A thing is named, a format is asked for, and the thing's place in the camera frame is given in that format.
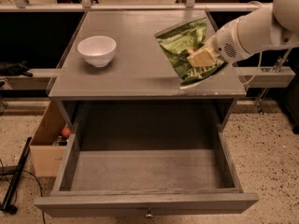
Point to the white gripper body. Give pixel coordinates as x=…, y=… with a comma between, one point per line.
x=224, y=45

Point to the yellow taped gripper finger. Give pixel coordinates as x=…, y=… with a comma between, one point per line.
x=203, y=57

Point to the green jalapeno chip bag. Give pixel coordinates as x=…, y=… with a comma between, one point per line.
x=176, y=40

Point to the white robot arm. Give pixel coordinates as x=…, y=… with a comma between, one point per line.
x=271, y=27

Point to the grey open drawer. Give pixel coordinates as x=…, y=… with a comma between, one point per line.
x=126, y=158

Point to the grey wooden cabinet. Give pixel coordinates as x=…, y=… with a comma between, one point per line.
x=139, y=69

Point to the white bowl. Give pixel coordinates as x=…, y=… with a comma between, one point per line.
x=97, y=50

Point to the orange ball in box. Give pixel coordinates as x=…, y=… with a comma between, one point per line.
x=65, y=132

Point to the cardboard box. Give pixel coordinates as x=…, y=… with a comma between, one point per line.
x=47, y=146

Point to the black object on ledge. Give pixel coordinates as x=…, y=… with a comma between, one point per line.
x=11, y=69

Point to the black floor bar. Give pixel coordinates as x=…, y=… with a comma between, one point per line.
x=6, y=205

